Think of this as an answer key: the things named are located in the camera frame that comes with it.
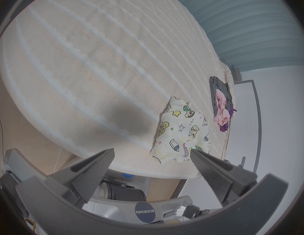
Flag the black garment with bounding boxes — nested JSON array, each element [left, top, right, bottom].
[[224, 82, 232, 105]]

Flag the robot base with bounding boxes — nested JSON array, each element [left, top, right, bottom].
[[0, 148, 217, 235]]

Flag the cream pillow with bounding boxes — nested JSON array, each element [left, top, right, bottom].
[[220, 61, 235, 89]]

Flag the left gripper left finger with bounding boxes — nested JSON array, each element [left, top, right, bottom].
[[45, 148, 115, 204]]

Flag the grey bedside table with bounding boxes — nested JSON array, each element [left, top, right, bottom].
[[230, 66, 242, 82]]

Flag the blue-green curtain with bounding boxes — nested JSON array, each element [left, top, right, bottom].
[[170, 0, 304, 71]]

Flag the white printed pyjama top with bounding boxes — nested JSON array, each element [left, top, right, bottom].
[[150, 96, 211, 164]]

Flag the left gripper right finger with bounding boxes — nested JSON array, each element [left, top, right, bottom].
[[190, 149, 258, 204]]

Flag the bed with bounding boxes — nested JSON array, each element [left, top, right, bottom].
[[0, 0, 262, 179]]

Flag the grey garment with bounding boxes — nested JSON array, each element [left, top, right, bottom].
[[209, 76, 228, 115]]

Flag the purple garment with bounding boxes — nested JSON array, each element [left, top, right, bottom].
[[220, 103, 237, 133]]

